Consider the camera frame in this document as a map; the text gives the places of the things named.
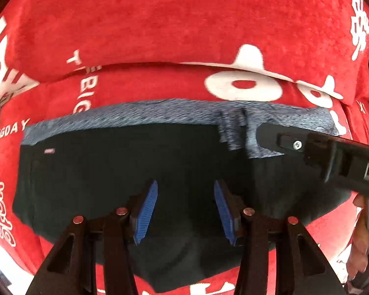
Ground blue-grey floral cloth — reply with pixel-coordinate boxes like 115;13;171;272
20;98;340;160

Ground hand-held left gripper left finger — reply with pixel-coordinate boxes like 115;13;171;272
25;180;159;295

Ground person's right hand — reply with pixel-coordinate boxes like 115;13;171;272
346;192;369;280

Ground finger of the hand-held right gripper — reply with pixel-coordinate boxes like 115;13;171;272
256;123;336;167

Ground red printed blanket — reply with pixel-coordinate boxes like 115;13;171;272
0;63;369;295

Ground black pants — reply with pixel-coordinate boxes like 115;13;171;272
12;123;353;294

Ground red folded printed quilt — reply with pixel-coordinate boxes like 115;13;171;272
0;0;369;100

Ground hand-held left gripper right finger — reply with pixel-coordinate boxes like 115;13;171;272
214;180;348;295

